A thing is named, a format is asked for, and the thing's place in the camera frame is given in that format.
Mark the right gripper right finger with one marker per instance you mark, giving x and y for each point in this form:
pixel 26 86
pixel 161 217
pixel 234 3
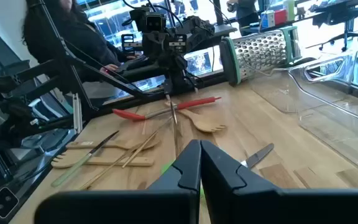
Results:
pixel 259 205

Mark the white edge bar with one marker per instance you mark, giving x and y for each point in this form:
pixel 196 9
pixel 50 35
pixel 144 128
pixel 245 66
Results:
pixel 77 115

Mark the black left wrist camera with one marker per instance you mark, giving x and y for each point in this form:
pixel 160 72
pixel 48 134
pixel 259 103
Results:
pixel 154 22

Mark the person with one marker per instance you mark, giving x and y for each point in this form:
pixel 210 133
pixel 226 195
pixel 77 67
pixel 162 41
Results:
pixel 73 40
pixel 245 15

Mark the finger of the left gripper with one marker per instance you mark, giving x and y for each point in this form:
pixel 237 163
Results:
pixel 128 45
pixel 177 43

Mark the metal box grater teal ends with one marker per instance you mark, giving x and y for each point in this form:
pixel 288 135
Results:
pixel 259 53

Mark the black square bracket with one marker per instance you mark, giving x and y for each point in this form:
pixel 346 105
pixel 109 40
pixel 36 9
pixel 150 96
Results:
pixel 3 202

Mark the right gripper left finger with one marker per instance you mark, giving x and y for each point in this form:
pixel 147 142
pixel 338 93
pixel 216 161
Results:
pixel 172 205

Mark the red box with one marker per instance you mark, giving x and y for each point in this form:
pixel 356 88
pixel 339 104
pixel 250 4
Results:
pixel 280 17

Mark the all metal table knife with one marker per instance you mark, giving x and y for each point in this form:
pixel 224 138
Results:
pixel 173 113

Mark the clear plastic bin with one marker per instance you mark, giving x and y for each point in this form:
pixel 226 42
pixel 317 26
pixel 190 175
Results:
pixel 269 93
pixel 337 102

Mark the blue white box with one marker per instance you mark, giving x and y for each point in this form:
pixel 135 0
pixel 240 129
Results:
pixel 267 19

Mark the wooden spork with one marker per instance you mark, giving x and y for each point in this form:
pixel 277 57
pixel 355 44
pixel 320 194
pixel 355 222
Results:
pixel 207 124

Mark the person's hand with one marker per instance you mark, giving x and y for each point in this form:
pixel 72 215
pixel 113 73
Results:
pixel 109 68

